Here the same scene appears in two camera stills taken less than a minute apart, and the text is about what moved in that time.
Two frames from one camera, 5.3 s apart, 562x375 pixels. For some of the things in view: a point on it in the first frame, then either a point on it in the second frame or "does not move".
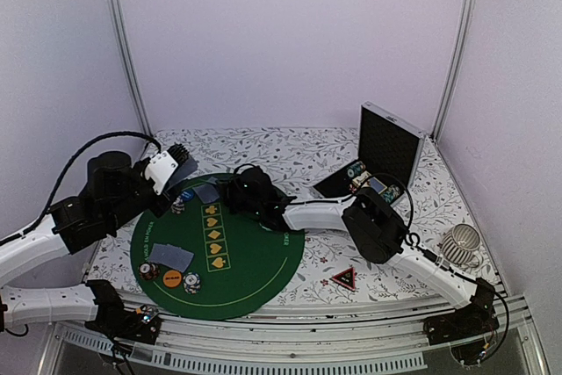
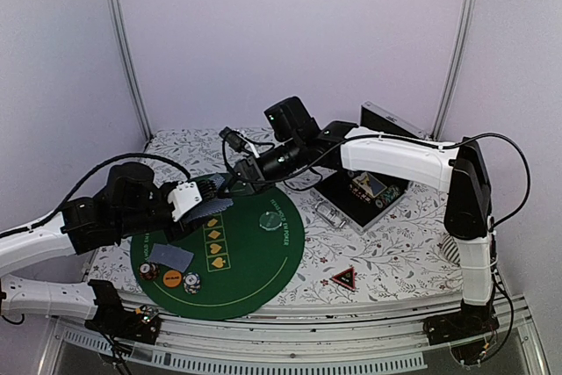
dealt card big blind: (171, 256) does not move
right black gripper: (227, 186) → (250, 172)
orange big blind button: (172, 278) does not move
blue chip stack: (191, 283) does not move
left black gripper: (166, 202) → (183, 229)
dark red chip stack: (148, 270) does not move
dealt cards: (172, 256) does not move
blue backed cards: (183, 171) → (208, 207)
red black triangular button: (346, 278) does not move
